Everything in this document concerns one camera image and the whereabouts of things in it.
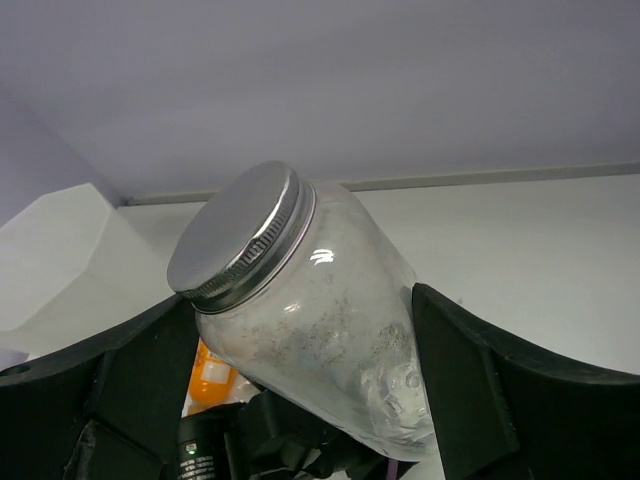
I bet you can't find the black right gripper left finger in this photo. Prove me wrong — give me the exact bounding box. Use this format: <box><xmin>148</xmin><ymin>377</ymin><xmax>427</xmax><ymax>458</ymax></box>
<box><xmin>1</xmin><ymin>296</ymin><xmax>199</xmax><ymax>479</ymax></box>

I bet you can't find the white translucent bin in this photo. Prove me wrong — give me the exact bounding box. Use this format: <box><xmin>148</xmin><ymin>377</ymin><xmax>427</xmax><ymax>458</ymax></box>
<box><xmin>1</xmin><ymin>184</ymin><xmax>171</xmax><ymax>355</ymax></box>

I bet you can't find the orange juice bottle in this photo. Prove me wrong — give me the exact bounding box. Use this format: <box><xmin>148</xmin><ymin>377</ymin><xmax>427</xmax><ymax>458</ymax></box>
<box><xmin>188</xmin><ymin>340</ymin><xmax>237</xmax><ymax>407</ymax></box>

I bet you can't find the clear jar metal lid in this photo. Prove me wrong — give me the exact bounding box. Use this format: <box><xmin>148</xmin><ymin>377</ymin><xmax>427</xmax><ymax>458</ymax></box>
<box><xmin>167</xmin><ymin>161</ymin><xmax>436</xmax><ymax>462</ymax></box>

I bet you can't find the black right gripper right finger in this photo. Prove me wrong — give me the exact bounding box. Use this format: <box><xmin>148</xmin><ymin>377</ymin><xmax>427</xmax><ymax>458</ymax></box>
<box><xmin>412</xmin><ymin>283</ymin><xmax>639</xmax><ymax>479</ymax></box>

